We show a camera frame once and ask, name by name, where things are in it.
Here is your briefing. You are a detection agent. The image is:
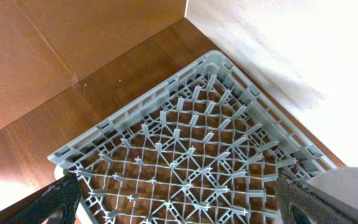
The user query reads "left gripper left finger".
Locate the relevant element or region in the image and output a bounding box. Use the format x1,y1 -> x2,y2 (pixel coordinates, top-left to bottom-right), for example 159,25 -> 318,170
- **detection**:
0,174 -> 81,224

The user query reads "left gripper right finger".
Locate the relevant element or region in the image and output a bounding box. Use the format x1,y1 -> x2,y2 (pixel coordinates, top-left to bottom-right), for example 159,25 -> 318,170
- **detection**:
275,172 -> 358,224

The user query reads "grey plate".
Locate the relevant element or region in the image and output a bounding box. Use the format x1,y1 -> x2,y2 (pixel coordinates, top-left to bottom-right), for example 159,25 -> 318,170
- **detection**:
307,167 -> 358,209

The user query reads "grey dishwasher rack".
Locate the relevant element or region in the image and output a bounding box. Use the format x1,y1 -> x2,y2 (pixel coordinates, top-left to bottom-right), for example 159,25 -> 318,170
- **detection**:
48,50 -> 335,223

